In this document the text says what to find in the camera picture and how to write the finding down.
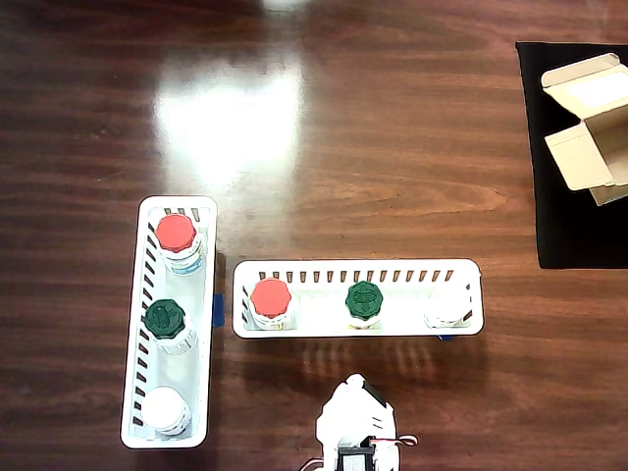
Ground white cap bottle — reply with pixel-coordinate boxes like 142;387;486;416
423;288;473;330
140;386;193;438

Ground long white slotted tray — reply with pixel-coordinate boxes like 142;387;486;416
120;194;220;450

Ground red white servo cable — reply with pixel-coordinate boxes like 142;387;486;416
372;433;419;448

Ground green cap bottle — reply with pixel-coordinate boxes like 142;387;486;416
143;297;199;355
344;280;385;330

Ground black mat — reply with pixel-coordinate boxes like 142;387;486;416
514;41;628;270

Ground wide white slotted tray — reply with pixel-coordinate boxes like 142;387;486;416
230;258;486;340

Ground red cap bottle blue label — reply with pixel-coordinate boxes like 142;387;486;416
154;212;209;277

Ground red cap bottle yellow label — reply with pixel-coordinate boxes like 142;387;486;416
248;277;296;331

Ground cardboard box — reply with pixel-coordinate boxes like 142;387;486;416
539;52;628;207

